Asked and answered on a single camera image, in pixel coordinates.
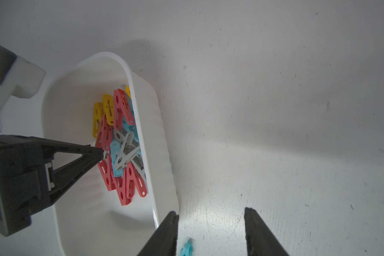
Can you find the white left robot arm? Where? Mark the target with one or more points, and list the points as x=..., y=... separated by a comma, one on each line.
x=18, y=77

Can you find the white plastic storage box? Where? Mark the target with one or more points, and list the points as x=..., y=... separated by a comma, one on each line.
x=91, y=218

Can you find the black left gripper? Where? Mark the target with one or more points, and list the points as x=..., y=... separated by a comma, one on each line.
x=34, y=174

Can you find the gray clothespin group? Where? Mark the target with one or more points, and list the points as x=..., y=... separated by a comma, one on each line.
x=140, y=178

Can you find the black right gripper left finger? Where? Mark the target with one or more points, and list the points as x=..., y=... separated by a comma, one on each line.
x=163, y=242

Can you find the yellow clothespin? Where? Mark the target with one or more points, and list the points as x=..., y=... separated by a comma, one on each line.
x=97, y=118
x=127, y=90
x=108, y=108

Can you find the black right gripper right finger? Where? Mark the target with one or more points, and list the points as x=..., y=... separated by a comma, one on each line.
x=260, y=240

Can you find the red clothespin group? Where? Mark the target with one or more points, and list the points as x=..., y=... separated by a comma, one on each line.
x=106, y=170

